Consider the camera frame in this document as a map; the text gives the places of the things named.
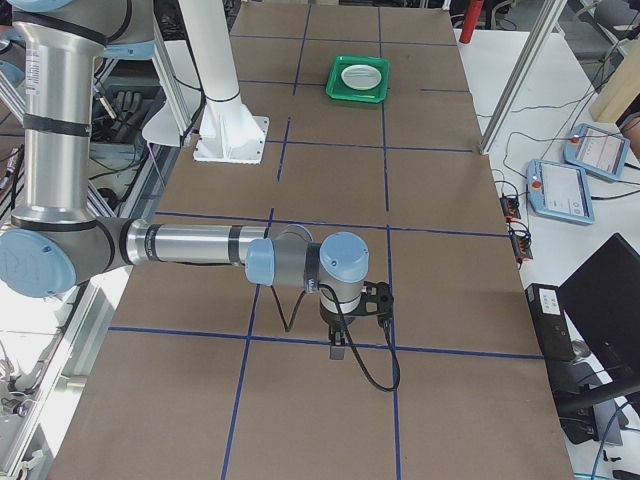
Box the lower orange circuit board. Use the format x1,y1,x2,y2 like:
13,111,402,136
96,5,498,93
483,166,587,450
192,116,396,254
509,230,533,263

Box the red cylinder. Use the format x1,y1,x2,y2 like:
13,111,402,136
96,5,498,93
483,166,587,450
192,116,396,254
459,0,484,44

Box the aluminium frame post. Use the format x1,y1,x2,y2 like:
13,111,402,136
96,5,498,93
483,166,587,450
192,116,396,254
479,0,567,154

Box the white round plate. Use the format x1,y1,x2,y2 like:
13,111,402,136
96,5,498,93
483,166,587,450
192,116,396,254
340,64,382,91

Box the black laptop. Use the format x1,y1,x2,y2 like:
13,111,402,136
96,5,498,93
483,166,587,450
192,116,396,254
559,233,639,380

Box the near blue teach pendant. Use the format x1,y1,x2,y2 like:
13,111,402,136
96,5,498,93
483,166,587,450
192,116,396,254
526,159,595,225

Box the far blue teach pendant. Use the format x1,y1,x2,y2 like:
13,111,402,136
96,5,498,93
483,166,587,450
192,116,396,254
564,123,630,182

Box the wooden board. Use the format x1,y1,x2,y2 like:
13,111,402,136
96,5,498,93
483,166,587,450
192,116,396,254
589,40,640,123

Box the black computer box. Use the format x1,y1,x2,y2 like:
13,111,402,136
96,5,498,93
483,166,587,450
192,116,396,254
525,283,575,362

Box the orange circuit board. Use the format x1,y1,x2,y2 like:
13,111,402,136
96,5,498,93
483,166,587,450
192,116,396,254
509,230,533,263
499,195,521,221

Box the upper orange circuit board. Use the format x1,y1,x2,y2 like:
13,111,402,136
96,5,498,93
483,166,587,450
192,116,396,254
499,195,521,221

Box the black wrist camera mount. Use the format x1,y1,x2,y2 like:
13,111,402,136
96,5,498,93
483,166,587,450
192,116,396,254
351,281,394,328

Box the white camera stand pillar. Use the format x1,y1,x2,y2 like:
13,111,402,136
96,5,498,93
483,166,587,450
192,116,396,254
179,0,269,165

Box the blue teach pendant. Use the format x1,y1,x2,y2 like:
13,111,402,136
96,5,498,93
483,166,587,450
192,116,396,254
526,159,595,225
564,123,630,182

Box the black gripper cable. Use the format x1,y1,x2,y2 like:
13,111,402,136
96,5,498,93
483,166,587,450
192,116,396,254
270,282,402,393

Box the green plastic tray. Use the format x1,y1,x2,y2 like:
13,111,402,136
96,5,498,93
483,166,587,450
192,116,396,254
325,55,390,104

